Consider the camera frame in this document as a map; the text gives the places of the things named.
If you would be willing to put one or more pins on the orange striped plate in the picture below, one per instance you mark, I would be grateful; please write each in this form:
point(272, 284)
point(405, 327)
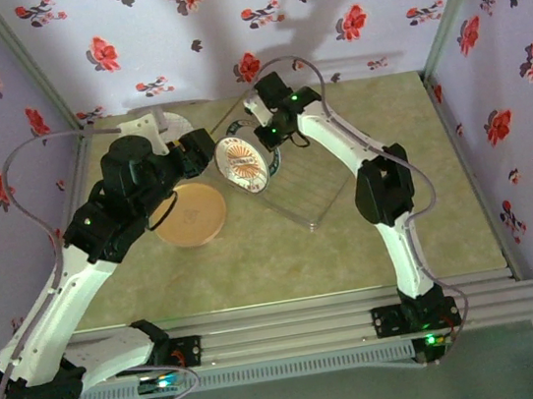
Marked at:
point(194, 214)

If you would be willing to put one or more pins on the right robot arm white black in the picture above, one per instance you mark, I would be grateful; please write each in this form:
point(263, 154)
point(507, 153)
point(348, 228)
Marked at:
point(337, 135)

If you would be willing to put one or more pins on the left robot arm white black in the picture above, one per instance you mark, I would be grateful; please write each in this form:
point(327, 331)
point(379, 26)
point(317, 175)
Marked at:
point(62, 297)

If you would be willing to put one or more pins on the clear acrylic dish rack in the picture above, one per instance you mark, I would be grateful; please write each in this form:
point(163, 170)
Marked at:
point(305, 189)

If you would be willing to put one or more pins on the red sunburst plate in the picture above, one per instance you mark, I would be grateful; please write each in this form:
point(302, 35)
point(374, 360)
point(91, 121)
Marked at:
point(241, 163)

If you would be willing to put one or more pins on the circuit board with LED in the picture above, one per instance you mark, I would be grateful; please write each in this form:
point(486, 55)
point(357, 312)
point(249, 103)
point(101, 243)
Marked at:
point(161, 384)
point(433, 341)

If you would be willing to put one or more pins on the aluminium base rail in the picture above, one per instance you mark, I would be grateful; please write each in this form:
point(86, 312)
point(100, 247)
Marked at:
point(289, 327)

